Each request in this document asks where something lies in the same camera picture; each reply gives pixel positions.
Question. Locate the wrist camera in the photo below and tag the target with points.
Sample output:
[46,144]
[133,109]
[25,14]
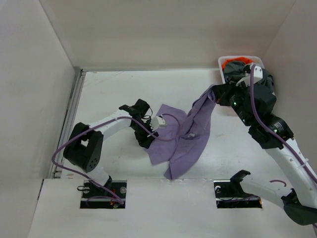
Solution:
[256,74]
[157,122]

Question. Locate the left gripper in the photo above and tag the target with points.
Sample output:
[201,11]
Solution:
[146,140]

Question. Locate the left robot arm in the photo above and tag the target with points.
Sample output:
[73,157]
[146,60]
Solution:
[85,151]

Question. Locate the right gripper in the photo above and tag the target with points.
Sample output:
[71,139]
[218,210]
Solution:
[223,91]

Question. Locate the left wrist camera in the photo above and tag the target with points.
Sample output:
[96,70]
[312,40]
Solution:
[157,122]

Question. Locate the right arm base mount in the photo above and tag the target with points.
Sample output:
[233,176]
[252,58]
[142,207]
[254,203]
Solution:
[227,197]

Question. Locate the white plastic laundry basket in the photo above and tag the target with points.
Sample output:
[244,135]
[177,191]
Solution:
[221,60]

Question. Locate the orange t-shirt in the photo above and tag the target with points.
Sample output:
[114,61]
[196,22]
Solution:
[245,60]

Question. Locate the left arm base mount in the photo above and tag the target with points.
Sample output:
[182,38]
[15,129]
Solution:
[93,197]

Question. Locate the purple t-shirt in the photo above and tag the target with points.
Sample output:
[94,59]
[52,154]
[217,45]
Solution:
[187,135]

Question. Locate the aluminium rail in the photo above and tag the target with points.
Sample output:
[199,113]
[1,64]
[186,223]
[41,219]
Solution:
[69,117]

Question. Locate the grey t-shirt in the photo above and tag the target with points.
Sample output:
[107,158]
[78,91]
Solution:
[236,70]

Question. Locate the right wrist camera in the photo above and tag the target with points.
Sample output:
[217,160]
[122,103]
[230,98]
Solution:
[256,74]

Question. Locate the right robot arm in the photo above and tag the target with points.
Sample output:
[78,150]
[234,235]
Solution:
[253,105]

